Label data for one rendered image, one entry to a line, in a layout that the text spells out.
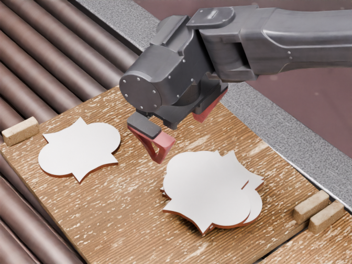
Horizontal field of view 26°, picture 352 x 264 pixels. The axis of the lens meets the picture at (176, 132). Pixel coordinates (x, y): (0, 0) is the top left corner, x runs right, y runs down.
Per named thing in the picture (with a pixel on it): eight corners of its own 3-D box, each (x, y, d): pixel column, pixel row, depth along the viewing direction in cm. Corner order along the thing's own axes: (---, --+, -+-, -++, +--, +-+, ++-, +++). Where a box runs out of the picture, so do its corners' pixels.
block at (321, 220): (334, 208, 114) (337, 197, 112) (343, 216, 113) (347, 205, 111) (306, 229, 112) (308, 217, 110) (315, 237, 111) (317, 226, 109)
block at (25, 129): (35, 126, 126) (33, 114, 123) (41, 133, 125) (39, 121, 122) (3, 142, 123) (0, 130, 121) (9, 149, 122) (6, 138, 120)
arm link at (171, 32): (211, 17, 92) (170, 2, 94) (185, 51, 88) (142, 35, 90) (209, 59, 97) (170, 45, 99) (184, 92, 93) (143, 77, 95)
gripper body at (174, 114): (220, 89, 103) (223, 48, 97) (174, 134, 97) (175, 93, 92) (182, 69, 105) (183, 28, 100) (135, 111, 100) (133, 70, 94)
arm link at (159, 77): (261, 66, 92) (239, 6, 87) (219, 128, 85) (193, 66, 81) (180, 66, 99) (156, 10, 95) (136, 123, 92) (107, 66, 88)
